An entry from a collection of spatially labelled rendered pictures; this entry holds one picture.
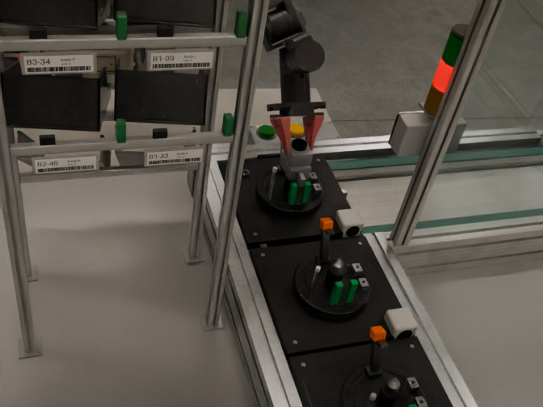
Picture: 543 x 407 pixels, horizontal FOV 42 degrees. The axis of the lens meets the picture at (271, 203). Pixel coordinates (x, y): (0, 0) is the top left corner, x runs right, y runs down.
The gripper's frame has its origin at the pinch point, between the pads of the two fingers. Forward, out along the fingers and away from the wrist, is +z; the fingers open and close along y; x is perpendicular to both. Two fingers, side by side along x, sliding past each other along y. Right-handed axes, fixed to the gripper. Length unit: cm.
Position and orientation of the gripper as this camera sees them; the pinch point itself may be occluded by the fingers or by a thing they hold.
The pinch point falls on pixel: (297, 149)
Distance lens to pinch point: 137.3
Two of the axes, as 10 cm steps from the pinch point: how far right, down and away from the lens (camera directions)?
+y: 9.5, -0.8, 3.1
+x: -3.2, -0.9, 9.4
